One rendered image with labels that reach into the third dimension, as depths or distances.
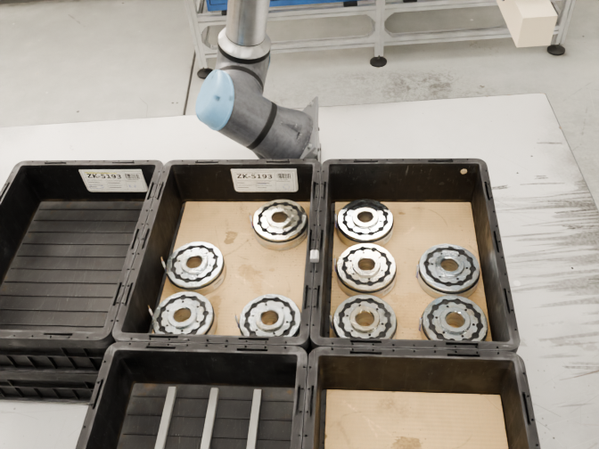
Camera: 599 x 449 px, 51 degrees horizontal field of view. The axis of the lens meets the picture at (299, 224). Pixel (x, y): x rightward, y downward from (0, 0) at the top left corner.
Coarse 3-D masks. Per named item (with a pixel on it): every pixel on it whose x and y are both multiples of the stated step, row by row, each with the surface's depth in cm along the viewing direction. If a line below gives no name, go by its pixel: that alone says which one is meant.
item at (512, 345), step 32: (352, 160) 115; (384, 160) 115; (416, 160) 114; (448, 160) 114; (480, 160) 113; (320, 192) 110; (320, 224) 105; (320, 256) 101; (320, 288) 97; (320, 320) 93; (512, 320) 90
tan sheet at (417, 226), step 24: (408, 216) 119; (432, 216) 118; (456, 216) 118; (336, 240) 116; (408, 240) 115; (432, 240) 114; (456, 240) 114; (336, 264) 112; (408, 264) 111; (336, 288) 109; (408, 288) 108; (480, 288) 106; (408, 312) 104; (408, 336) 101
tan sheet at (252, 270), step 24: (192, 216) 123; (216, 216) 122; (240, 216) 122; (192, 240) 118; (216, 240) 118; (240, 240) 118; (240, 264) 114; (264, 264) 113; (288, 264) 113; (168, 288) 111; (240, 288) 110; (264, 288) 110; (288, 288) 109; (216, 312) 107; (240, 312) 107
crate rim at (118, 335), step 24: (168, 168) 118; (312, 192) 111; (312, 216) 107; (144, 240) 106; (312, 240) 103; (312, 264) 100; (312, 288) 97; (120, 312) 96; (120, 336) 93; (144, 336) 93; (168, 336) 93; (192, 336) 92; (216, 336) 92; (240, 336) 92; (264, 336) 92
